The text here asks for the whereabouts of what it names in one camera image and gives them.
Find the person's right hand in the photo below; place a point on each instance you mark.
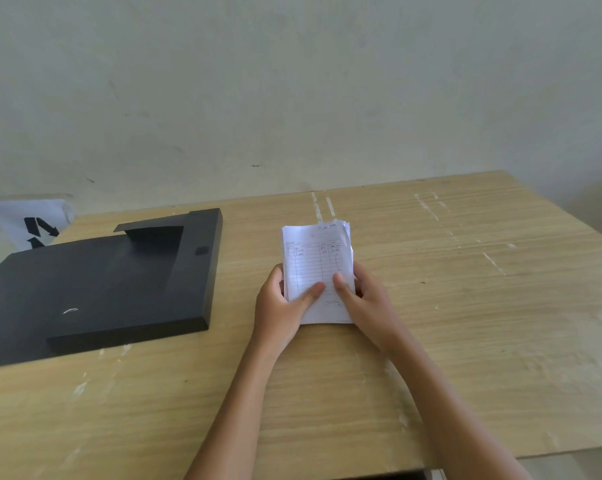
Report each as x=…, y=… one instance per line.
x=371, y=309

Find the person's left thumb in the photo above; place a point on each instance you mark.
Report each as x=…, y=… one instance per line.
x=308, y=294

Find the person's left hand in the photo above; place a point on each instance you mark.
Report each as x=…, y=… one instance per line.
x=277, y=314

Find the person's right forearm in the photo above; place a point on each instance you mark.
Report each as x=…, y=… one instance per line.
x=450, y=419

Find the person's left forearm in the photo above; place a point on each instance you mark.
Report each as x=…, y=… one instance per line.
x=236, y=414

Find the white bag with black print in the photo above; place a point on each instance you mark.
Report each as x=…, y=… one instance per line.
x=28, y=224

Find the stack of white lined receipts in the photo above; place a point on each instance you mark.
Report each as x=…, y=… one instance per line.
x=318, y=259

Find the person's right thumb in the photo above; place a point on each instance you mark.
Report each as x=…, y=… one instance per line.
x=343, y=289

